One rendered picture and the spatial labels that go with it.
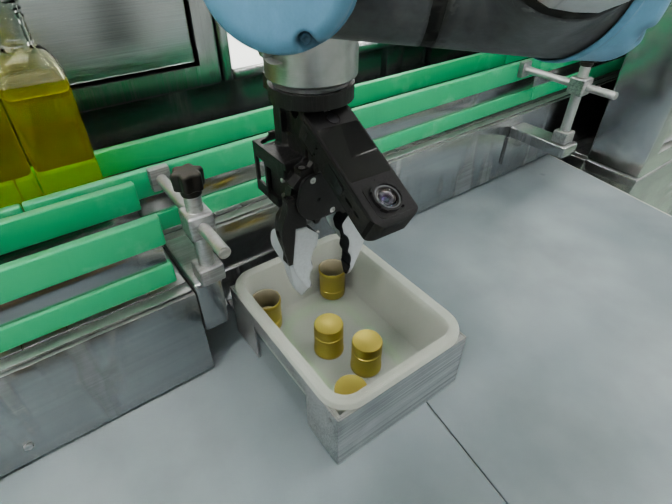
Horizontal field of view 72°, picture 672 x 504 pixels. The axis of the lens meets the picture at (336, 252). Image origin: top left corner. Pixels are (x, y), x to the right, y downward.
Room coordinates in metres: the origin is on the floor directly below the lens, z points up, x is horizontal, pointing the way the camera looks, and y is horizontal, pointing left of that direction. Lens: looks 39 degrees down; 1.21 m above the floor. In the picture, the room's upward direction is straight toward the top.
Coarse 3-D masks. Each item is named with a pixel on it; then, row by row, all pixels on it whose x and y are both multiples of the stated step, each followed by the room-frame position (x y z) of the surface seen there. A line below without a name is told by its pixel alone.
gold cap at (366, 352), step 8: (360, 336) 0.34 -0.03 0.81; (368, 336) 0.34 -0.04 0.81; (376, 336) 0.34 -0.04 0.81; (352, 344) 0.33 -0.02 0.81; (360, 344) 0.33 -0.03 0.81; (368, 344) 0.33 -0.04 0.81; (376, 344) 0.33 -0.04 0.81; (352, 352) 0.33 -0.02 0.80; (360, 352) 0.32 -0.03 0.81; (368, 352) 0.32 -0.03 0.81; (376, 352) 0.32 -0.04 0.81; (352, 360) 0.33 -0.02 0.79; (360, 360) 0.32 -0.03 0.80; (368, 360) 0.32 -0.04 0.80; (376, 360) 0.32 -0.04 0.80; (352, 368) 0.32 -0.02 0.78; (360, 368) 0.32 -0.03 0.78; (368, 368) 0.32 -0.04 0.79; (376, 368) 0.32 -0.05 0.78; (360, 376) 0.32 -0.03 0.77; (368, 376) 0.32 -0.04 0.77
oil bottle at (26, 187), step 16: (0, 112) 0.39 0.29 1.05; (0, 128) 0.39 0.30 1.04; (0, 144) 0.38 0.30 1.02; (16, 144) 0.39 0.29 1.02; (0, 160) 0.38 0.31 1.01; (16, 160) 0.39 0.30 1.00; (0, 176) 0.38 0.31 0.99; (16, 176) 0.38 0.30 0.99; (32, 176) 0.39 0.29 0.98; (0, 192) 0.37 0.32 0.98; (16, 192) 0.38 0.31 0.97; (32, 192) 0.39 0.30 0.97
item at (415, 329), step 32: (320, 256) 0.47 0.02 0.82; (256, 288) 0.41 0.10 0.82; (288, 288) 0.43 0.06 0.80; (352, 288) 0.46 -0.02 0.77; (384, 288) 0.42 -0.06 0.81; (416, 288) 0.39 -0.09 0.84; (256, 320) 0.34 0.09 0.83; (288, 320) 0.40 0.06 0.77; (352, 320) 0.40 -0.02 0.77; (384, 320) 0.40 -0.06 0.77; (416, 320) 0.37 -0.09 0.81; (448, 320) 0.34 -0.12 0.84; (288, 352) 0.29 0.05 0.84; (384, 352) 0.35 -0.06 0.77; (416, 352) 0.35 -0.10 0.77; (320, 384) 0.26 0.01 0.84; (384, 384) 0.26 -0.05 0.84
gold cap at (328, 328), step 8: (320, 320) 0.36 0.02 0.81; (328, 320) 0.36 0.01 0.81; (336, 320) 0.36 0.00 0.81; (320, 328) 0.35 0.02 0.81; (328, 328) 0.35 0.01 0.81; (336, 328) 0.35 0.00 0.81; (320, 336) 0.34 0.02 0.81; (328, 336) 0.34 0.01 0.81; (336, 336) 0.34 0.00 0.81; (320, 344) 0.34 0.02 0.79; (328, 344) 0.34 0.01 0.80; (336, 344) 0.34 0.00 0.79; (320, 352) 0.34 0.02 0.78; (328, 352) 0.34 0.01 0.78; (336, 352) 0.34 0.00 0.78
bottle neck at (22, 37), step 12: (0, 0) 0.42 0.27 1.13; (12, 0) 0.43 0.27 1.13; (0, 12) 0.42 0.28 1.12; (12, 12) 0.43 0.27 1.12; (0, 24) 0.42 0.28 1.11; (12, 24) 0.42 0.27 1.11; (24, 24) 0.43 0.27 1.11; (0, 36) 0.42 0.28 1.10; (12, 36) 0.42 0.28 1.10; (24, 36) 0.43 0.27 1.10; (0, 48) 0.42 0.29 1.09; (12, 48) 0.42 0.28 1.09
